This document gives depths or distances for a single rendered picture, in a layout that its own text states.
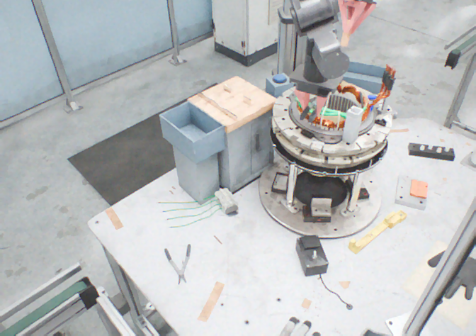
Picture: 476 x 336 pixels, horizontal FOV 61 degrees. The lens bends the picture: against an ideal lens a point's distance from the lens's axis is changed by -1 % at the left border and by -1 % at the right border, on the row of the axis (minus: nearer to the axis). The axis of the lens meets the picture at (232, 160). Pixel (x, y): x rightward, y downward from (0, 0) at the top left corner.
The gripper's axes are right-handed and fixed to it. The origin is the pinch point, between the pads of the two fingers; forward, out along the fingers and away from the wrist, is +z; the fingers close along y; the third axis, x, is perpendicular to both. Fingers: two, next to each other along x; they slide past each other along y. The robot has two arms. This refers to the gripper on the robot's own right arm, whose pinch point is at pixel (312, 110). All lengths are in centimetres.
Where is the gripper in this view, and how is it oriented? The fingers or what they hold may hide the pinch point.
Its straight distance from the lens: 96.3
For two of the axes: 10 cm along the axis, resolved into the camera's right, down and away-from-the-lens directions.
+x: 4.8, -6.1, 6.3
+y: 8.8, 3.1, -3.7
